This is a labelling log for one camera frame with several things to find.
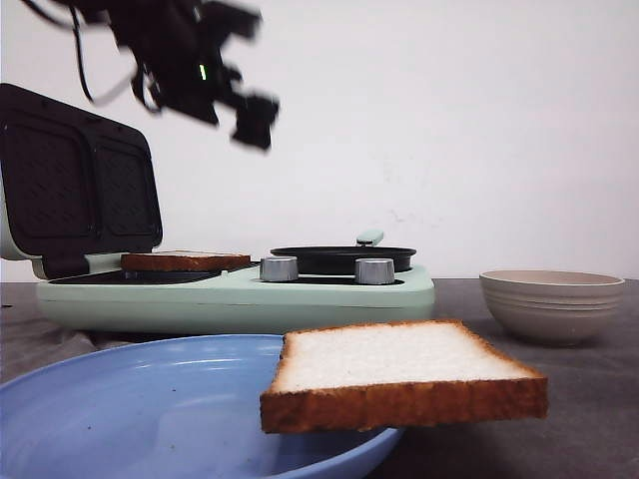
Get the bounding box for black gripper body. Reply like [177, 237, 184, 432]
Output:
[112, 1, 279, 150]

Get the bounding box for mint green sandwich maker lid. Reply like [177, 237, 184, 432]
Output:
[1, 83, 163, 279]

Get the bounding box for white bread slice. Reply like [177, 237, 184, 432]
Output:
[260, 319, 549, 433]
[121, 250, 251, 271]

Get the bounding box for beige ribbed bowl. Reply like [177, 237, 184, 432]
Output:
[479, 269, 625, 345]

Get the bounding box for mint green breakfast maker base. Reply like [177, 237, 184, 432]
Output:
[36, 265, 435, 335]

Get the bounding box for silver left control knob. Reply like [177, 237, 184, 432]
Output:
[260, 255, 299, 282]

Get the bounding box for silver control knob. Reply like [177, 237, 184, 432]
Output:
[354, 257, 395, 285]
[260, 255, 299, 282]

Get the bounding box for silver right control knob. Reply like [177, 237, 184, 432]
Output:
[354, 257, 395, 285]

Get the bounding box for blue plastic plate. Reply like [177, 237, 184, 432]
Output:
[1, 335, 401, 478]

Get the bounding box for grey table cloth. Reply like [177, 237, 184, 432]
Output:
[0, 277, 639, 479]

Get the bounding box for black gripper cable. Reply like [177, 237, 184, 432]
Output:
[19, 0, 166, 114]

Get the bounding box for black frying pan mint handle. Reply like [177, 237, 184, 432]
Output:
[271, 230, 416, 275]

